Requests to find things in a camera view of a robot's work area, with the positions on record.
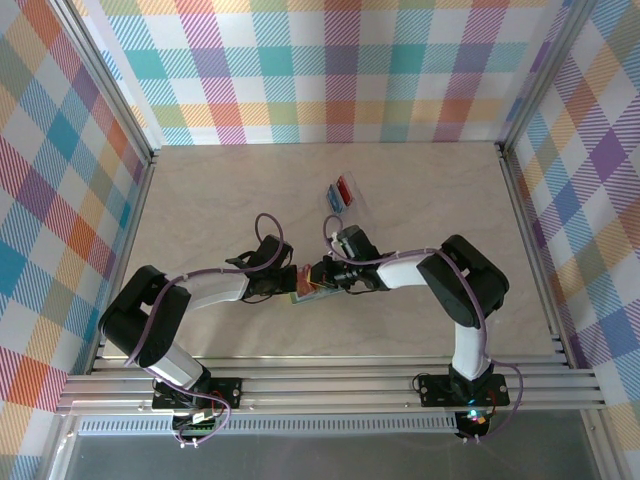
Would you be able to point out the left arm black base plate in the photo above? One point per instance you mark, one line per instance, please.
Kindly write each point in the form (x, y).
(225, 392)

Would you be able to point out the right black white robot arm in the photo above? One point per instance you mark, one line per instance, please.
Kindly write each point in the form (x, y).
(460, 285)

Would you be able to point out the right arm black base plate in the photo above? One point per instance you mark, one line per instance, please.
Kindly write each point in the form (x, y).
(435, 392)

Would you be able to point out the green card holder wallet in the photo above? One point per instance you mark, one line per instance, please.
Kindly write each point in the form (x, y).
(320, 296)

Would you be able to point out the aluminium frame side rail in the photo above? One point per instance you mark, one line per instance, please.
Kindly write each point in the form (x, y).
(122, 260)
(530, 240)

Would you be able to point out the aluminium frame post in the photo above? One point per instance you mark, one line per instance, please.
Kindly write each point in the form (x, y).
(547, 75)
(107, 85)

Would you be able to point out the clear acrylic card stand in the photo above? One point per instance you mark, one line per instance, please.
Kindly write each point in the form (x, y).
(357, 197)

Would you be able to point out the aluminium frame cross rail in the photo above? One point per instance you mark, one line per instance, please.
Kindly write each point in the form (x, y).
(325, 387)

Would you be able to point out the grey metal bottom panel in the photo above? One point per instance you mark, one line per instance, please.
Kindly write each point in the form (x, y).
(325, 457)

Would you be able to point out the red credit card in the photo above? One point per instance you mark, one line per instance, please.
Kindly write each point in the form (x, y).
(343, 190)
(305, 282)

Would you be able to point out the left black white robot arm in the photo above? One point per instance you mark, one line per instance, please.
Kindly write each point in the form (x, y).
(135, 320)

